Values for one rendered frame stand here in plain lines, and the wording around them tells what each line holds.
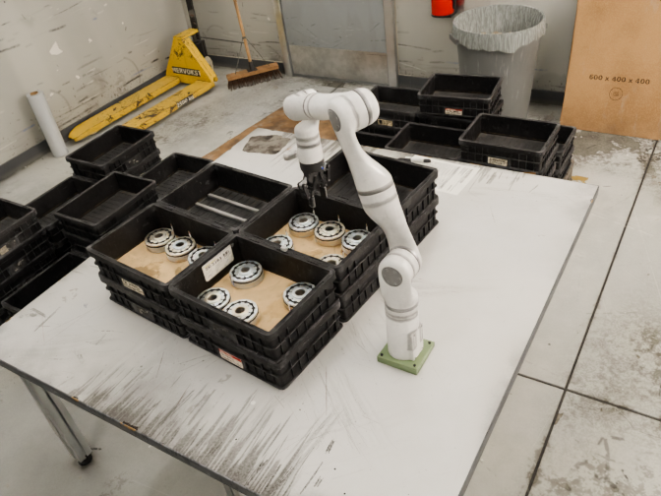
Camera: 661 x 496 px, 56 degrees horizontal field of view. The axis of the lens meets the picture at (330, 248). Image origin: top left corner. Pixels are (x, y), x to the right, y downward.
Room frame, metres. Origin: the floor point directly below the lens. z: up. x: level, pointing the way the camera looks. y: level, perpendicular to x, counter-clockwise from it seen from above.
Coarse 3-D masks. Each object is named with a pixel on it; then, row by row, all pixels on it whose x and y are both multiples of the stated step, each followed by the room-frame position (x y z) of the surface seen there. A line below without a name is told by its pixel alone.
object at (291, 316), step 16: (256, 240) 1.56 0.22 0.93; (208, 256) 1.51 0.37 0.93; (288, 256) 1.46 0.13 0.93; (192, 272) 1.46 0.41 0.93; (176, 288) 1.38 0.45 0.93; (320, 288) 1.29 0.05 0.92; (192, 304) 1.33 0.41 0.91; (208, 304) 1.29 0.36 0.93; (304, 304) 1.24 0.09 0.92; (224, 320) 1.24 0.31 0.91; (240, 320) 1.21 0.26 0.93; (288, 320) 1.19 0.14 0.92; (256, 336) 1.16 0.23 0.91; (272, 336) 1.14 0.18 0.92
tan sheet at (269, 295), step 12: (228, 276) 1.53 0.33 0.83; (276, 276) 1.49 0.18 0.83; (228, 288) 1.47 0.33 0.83; (252, 288) 1.45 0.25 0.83; (264, 288) 1.44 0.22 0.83; (276, 288) 1.43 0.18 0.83; (252, 300) 1.40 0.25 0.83; (264, 300) 1.39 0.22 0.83; (276, 300) 1.38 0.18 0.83; (264, 312) 1.34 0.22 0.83; (276, 312) 1.33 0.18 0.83; (264, 324) 1.29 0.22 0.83
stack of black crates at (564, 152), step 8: (560, 128) 2.94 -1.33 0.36; (568, 128) 2.92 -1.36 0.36; (560, 136) 2.94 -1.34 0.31; (568, 136) 2.92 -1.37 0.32; (560, 144) 2.93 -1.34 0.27; (568, 144) 2.75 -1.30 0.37; (560, 152) 2.68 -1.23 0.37; (568, 152) 2.82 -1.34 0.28; (560, 160) 2.69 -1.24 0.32; (568, 160) 2.79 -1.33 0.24; (560, 168) 2.69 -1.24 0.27; (568, 168) 2.84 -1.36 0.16; (560, 176) 2.71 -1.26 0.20
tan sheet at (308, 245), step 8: (280, 232) 1.72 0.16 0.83; (288, 232) 1.71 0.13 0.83; (296, 240) 1.66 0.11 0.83; (304, 240) 1.65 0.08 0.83; (312, 240) 1.65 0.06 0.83; (296, 248) 1.62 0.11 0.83; (304, 248) 1.61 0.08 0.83; (312, 248) 1.60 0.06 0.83; (320, 248) 1.60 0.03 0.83; (328, 248) 1.59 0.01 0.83; (336, 248) 1.58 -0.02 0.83; (312, 256) 1.56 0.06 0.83; (320, 256) 1.56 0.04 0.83; (344, 256) 1.54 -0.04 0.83
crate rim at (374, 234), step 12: (288, 192) 1.80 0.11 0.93; (276, 204) 1.75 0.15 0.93; (348, 204) 1.67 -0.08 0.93; (240, 228) 1.63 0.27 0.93; (264, 240) 1.55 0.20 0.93; (372, 240) 1.48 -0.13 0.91; (300, 252) 1.46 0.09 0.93; (360, 252) 1.44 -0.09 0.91; (324, 264) 1.39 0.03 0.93; (348, 264) 1.39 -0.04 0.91
